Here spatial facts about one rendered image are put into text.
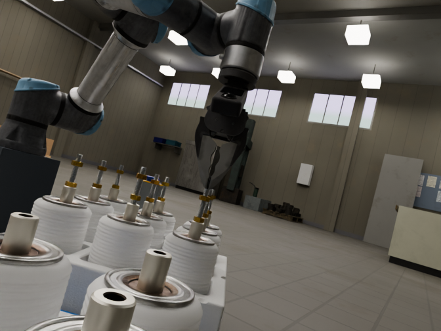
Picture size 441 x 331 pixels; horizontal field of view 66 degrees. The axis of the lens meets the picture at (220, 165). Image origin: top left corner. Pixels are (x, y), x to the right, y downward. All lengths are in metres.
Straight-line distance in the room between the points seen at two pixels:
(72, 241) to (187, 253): 0.20
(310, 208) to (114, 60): 10.49
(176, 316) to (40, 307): 0.11
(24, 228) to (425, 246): 5.07
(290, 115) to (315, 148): 1.52
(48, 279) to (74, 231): 0.33
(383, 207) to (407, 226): 5.40
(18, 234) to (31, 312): 0.06
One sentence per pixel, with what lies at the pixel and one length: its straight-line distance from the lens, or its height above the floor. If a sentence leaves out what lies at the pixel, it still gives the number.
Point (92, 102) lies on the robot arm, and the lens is 1.19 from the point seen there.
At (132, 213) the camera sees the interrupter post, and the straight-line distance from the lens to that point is 0.61.
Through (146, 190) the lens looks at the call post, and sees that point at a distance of 1.00.
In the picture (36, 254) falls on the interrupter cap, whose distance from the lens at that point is 0.34.
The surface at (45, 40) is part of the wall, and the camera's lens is 12.53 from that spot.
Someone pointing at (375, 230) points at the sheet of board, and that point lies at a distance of 10.52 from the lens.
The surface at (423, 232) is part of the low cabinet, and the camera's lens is 5.23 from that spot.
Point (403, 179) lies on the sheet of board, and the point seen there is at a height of 1.96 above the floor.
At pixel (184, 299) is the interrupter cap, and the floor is 0.25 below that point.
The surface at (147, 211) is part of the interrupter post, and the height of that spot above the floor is 0.26.
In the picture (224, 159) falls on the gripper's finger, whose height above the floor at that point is 0.40.
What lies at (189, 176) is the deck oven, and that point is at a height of 0.52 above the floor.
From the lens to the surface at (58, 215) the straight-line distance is 0.62.
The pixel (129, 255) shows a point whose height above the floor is 0.20.
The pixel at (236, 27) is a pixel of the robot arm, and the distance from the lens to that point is 0.65.
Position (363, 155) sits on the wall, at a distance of 11.26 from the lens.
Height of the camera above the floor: 0.34
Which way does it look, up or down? 4 degrees up
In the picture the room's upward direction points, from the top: 15 degrees clockwise
